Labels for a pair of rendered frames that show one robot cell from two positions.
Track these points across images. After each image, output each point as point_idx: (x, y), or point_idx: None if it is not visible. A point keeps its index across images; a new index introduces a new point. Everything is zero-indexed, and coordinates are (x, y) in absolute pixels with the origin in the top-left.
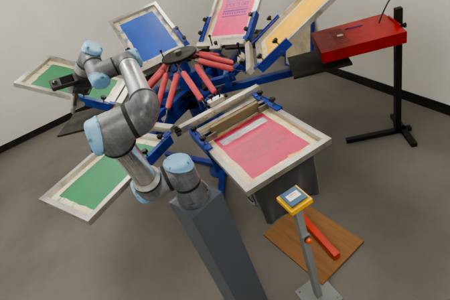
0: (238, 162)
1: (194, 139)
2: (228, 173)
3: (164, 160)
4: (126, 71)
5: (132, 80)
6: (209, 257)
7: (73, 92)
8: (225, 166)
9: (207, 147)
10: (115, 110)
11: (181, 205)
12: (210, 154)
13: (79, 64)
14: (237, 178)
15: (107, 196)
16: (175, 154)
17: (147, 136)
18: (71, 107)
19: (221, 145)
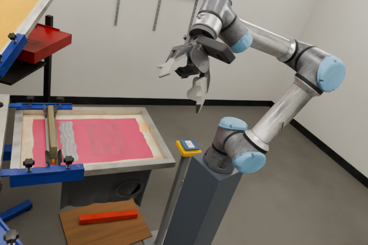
0: (120, 158)
1: (30, 180)
2: (141, 165)
3: (234, 126)
4: (257, 27)
5: (275, 34)
6: (217, 220)
7: (208, 69)
8: (128, 164)
9: (79, 167)
10: (321, 49)
11: (233, 168)
12: (90, 171)
13: (223, 19)
14: (154, 162)
15: None
16: (225, 120)
17: None
18: (203, 98)
19: (75, 162)
